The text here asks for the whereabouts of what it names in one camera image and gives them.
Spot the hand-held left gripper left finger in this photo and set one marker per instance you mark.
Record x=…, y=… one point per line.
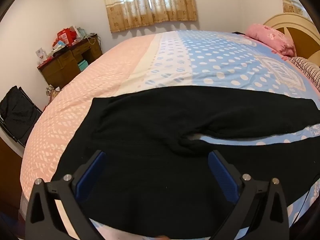
x=90, y=173

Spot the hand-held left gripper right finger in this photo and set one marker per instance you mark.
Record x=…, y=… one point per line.
x=222, y=175

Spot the black pants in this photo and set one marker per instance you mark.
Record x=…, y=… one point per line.
x=162, y=120

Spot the patterned bag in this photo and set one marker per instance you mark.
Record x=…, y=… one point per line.
x=52, y=93

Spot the black folding chair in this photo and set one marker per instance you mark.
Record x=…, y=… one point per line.
x=17, y=115

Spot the teal storage box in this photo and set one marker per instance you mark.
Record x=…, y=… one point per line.
x=83, y=65

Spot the brown wooden desk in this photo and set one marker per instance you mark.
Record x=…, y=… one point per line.
x=65, y=65

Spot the polka dot bed sheet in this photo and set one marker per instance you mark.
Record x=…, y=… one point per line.
x=212, y=62

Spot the white greeting card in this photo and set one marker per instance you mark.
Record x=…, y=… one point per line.
x=41, y=55

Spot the light blue box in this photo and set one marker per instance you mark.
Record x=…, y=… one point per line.
x=59, y=45

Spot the striped pillow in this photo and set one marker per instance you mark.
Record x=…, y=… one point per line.
x=308, y=70

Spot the red gift bag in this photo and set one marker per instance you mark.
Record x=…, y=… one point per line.
x=65, y=36

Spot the white and teal box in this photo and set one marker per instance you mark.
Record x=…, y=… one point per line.
x=80, y=32

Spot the pink floral quilt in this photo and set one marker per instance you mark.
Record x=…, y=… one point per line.
x=270, y=38

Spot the cream wooden headboard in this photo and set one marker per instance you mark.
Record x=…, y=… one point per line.
x=295, y=26

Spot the beige patterned window curtain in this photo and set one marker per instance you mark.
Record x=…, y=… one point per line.
x=150, y=2

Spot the narrow beige patterned curtain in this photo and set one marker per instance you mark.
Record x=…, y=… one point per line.
x=291, y=3

